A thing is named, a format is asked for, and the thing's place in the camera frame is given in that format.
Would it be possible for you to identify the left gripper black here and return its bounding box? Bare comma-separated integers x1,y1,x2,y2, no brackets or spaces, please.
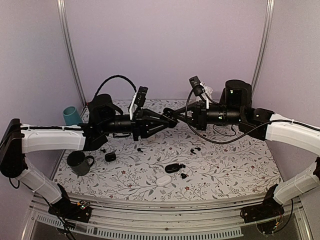
100,108,170,142

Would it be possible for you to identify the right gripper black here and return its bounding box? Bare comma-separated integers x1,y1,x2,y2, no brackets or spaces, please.
173,99,244,131

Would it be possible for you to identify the black round earbud case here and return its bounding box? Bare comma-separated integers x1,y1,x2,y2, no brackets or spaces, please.
162,107,179,128

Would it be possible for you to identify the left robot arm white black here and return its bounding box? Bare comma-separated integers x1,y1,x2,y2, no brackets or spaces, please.
0,93,178,217

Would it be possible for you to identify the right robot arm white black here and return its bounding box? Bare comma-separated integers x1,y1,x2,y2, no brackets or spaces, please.
173,76,320,218

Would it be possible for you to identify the black open oval case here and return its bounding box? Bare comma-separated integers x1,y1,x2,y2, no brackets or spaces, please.
164,163,186,174

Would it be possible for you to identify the small black earbud case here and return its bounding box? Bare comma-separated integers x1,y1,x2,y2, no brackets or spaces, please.
104,152,117,163

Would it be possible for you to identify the white earbud case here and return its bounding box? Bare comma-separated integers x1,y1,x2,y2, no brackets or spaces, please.
156,175,172,187

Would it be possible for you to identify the white ribbed vase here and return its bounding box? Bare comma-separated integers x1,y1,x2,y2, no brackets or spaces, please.
202,85,213,100

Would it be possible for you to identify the black earbud right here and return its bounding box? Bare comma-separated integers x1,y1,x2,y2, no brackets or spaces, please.
190,147,201,154

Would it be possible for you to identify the floral table mat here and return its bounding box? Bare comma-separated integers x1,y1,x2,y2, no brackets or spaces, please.
52,98,283,202

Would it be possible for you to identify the black earbud front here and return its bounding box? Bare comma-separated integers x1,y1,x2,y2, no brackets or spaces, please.
180,173,188,179

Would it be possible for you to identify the teal cup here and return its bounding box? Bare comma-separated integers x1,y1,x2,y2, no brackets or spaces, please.
62,106,83,126

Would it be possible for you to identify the dark grey mug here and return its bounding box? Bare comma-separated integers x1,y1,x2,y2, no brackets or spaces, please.
66,150,95,176

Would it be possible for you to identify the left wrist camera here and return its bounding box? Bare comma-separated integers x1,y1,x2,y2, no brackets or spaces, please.
128,86,149,120

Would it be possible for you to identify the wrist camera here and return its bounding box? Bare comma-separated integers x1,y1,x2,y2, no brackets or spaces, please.
189,76,211,109
128,86,149,120

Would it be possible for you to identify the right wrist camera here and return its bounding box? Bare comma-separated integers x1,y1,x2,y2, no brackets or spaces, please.
189,76,211,109

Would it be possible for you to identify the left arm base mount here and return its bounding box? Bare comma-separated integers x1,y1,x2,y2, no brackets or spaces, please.
48,198,93,223

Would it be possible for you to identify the right metal corner post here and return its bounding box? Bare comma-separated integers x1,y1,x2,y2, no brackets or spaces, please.
251,0,275,92

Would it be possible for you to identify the metal corner post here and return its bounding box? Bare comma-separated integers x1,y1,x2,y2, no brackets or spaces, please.
56,0,87,107
251,0,275,92

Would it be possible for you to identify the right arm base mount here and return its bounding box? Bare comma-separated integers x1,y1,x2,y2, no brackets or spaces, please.
240,184,285,223

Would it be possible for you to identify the left metal corner post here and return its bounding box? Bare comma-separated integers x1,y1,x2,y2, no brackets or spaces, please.
56,0,87,107

